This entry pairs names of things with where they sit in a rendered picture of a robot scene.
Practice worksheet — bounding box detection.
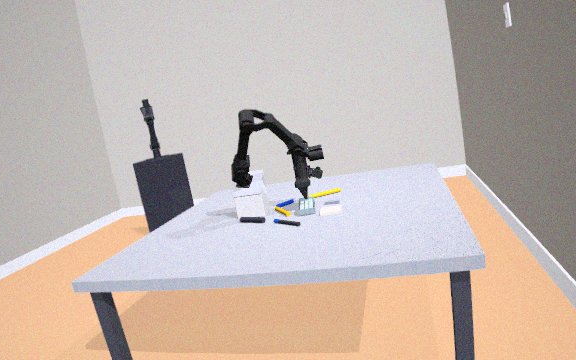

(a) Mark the keyboard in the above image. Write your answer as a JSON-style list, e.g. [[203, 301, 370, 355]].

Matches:
[[298, 196, 315, 216]]

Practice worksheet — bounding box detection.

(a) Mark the blue stylus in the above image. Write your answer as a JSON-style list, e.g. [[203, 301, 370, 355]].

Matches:
[[276, 199, 298, 208]]

